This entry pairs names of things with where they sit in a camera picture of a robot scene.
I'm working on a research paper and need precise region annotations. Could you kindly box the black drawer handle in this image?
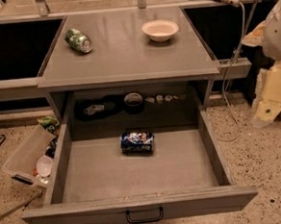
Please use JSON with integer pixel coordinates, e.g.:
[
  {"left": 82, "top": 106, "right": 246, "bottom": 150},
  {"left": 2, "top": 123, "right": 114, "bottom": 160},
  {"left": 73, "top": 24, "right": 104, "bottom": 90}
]
[{"left": 125, "top": 207, "right": 164, "bottom": 224}]

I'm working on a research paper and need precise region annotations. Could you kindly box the clear plastic bin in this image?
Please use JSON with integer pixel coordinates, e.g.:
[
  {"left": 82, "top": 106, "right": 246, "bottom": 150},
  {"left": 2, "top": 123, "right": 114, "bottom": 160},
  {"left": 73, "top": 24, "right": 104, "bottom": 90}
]
[{"left": 3, "top": 125, "right": 55, "bottom": 187}]

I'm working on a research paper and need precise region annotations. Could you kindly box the green chip bag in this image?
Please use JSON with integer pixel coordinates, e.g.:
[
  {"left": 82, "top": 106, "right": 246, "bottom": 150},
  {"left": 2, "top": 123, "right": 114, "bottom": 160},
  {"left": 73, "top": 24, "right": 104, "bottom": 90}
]
[{"left": 38, "top": 116, "right": 61, "bottom": 136}]

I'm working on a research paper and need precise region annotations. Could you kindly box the open grey drawer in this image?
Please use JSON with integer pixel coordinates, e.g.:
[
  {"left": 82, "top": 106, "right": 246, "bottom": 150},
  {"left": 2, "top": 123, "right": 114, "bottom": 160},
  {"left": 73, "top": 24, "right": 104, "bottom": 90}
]
[{"left": 13, "top": 78, "right": 261, "bottom": 224}]

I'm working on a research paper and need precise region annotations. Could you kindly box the grey counter cabinet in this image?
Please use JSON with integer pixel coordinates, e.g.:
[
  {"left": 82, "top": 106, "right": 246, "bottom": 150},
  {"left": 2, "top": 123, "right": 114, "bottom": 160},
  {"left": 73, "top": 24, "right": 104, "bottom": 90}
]
[{"left": 38, "top": 7, "right": 218, "bottom": 118}]

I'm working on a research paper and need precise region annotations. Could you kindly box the white paper bowl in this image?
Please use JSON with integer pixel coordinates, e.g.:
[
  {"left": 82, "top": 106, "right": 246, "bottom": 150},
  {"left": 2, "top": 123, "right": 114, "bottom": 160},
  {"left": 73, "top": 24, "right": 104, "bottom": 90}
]
[{"left": 142, "top": 20, "right": 179, "bottom": 42}]

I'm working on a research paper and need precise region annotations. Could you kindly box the blue pepsi can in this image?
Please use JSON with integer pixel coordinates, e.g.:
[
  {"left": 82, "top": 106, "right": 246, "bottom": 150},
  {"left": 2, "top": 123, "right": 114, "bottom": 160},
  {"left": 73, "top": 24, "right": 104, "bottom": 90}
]
[{"left": 120, "top": 132, "right": 154, "bottom": 153}]

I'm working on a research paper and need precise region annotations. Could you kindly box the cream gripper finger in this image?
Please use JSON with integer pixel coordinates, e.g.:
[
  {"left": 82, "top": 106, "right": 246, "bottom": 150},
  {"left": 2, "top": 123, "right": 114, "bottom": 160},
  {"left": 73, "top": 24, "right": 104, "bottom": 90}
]
[{"left": 251, "top": 61, "right": 281, "bottom": 128}]

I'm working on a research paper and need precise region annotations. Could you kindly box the green soda can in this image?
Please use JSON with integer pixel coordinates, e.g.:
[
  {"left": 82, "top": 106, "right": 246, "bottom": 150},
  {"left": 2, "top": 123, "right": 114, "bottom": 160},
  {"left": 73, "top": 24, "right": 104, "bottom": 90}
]
[{"left": 64, "top": 29, "right": 92, "bottom": 54}]

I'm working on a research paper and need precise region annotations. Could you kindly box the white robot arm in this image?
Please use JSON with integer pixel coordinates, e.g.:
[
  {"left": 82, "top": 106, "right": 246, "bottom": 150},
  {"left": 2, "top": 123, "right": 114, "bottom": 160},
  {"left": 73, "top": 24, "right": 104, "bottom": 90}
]
[{"left": 243, "top": 0, "right": 281, "bottom": 128}]

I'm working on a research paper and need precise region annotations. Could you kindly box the white cable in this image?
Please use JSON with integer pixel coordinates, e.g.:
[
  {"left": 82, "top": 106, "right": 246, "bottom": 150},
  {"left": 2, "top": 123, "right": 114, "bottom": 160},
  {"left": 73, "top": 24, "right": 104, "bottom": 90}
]
[{"left": 205, "top": 1, "right": 256, "bottom": 143}]

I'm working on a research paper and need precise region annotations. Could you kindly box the black cloth object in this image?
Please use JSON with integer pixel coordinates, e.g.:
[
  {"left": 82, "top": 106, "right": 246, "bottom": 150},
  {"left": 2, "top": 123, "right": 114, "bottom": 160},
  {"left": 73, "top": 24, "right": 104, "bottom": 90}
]
[{"left": 74, "top": 94, "right": 123, "bottom": 122}]

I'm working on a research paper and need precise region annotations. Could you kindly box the black tape roll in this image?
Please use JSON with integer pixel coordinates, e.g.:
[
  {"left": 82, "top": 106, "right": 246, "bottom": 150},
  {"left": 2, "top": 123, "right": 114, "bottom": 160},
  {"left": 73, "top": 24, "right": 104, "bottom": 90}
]
[{"left": 123, "top": 92, "right": 144, "bottom": 114}]

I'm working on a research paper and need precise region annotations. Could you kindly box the white plastic cup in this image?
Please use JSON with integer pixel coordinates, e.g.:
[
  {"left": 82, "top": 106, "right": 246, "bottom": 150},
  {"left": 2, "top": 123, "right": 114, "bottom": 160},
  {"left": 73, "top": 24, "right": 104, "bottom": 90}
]
[{"left": 37, "top": 156, "right": 53, "bottom": 178}]

